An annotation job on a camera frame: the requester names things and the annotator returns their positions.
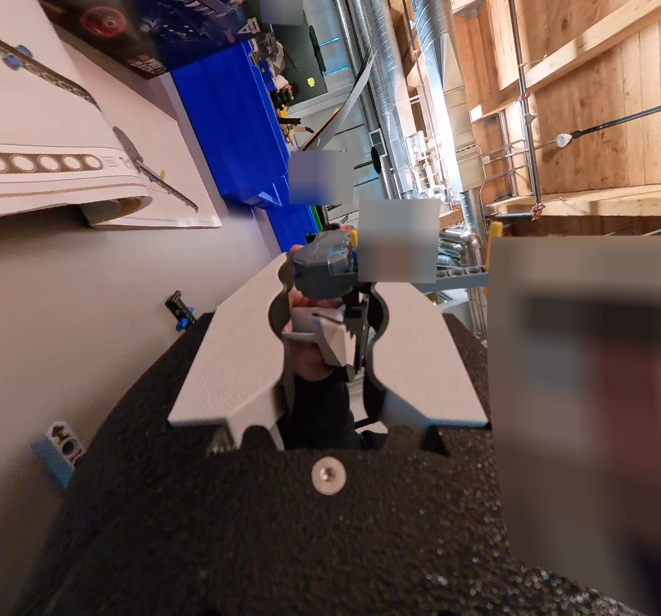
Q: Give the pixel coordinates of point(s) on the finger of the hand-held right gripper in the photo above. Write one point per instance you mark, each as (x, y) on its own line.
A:
(330, 339)

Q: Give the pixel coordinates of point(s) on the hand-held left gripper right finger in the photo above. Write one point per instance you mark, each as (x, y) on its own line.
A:
(428, 368)

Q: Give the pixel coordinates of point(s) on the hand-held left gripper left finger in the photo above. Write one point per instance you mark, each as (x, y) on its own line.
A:
(232, 357)

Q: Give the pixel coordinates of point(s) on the grey toy brick assembly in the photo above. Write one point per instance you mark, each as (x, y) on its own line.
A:
(323, 265)

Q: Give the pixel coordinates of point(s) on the person's right forearm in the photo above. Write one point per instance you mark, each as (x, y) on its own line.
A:
(320, 412)

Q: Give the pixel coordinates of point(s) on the white desk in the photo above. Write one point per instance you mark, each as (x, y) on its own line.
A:
(103, 290)

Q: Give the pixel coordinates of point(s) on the person's right hand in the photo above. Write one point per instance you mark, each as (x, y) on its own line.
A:
(311, 364)

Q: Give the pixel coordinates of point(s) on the black and blue toy connector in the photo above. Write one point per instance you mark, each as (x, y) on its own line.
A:
(179, 310)

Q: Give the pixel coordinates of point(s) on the blue plastic bin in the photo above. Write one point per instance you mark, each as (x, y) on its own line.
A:
(292, 226)
(232, 120)

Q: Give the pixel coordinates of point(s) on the blue toy brick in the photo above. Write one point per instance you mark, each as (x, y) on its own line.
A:
(56, 453)

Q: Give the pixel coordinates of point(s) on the open instruction booklet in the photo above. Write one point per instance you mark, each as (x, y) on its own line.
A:
(77, 125)

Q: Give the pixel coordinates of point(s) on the white ceiling spotlight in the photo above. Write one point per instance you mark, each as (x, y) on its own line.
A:
(594, 131)

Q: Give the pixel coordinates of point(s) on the metal ceiling rod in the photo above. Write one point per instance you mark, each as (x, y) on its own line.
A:
(521, 84)

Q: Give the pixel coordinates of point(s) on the dark toy set box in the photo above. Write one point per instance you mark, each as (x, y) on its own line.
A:
(129, 6)

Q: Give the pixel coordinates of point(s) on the silver ventilation duct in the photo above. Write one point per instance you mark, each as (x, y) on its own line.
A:
(439, 32)
(366, 58)

